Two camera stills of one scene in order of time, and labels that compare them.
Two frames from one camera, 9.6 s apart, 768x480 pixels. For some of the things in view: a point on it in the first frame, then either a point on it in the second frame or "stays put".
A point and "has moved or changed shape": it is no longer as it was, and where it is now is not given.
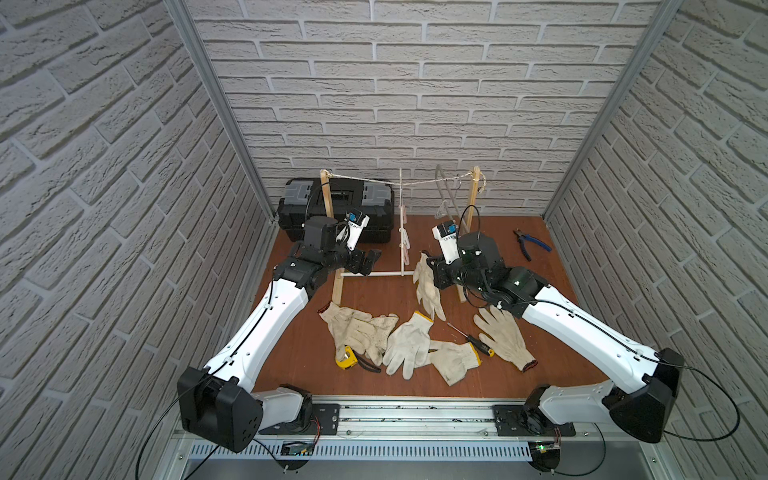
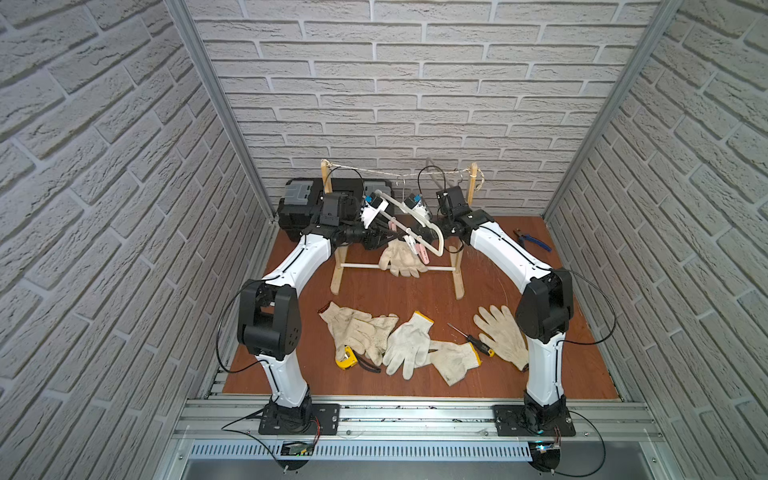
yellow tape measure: (352, 358) stays put
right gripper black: (438, 267) to (422, 231)
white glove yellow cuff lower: (453, 359) stays put
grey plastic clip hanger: (442, 204) to (430, 167)
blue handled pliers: (522, 238) stays put
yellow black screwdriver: (479, 345) stays put
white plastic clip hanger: (404, 238) has moved or changed shape
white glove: (427, 290) to (401, 258)
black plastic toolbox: (302, 198) stays put
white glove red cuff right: (508, 339) stays put
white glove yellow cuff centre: (409, 345) stays put
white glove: (358, 330) stays put
